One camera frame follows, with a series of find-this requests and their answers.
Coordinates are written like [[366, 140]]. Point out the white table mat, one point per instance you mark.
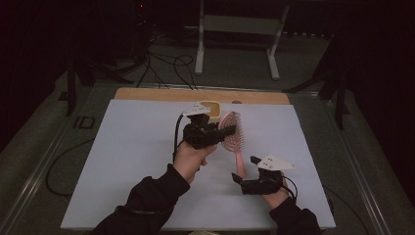
[[130, 163]]

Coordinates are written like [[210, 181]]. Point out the black stand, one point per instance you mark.
[[71, 88], [340, 98]]

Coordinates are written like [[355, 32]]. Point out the person's right hand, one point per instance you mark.
[[275, 199]]

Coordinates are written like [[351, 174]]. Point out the black rectangular bracket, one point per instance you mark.
[[84, 122]]

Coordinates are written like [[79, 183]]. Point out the person's left hand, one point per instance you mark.
[[189, 160]]

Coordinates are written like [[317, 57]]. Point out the pink hairbrush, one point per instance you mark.
[[233, 143]]

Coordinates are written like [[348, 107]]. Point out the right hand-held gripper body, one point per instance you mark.
[[261, 186]]

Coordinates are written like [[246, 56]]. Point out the wooden table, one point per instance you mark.
[[163, 94]]

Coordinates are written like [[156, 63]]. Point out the beige square cup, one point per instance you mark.
[[214, 111]]

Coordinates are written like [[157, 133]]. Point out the white metal stand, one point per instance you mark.
[[239, 25]]

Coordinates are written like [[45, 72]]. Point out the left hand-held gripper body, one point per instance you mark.
[[200, 135]]

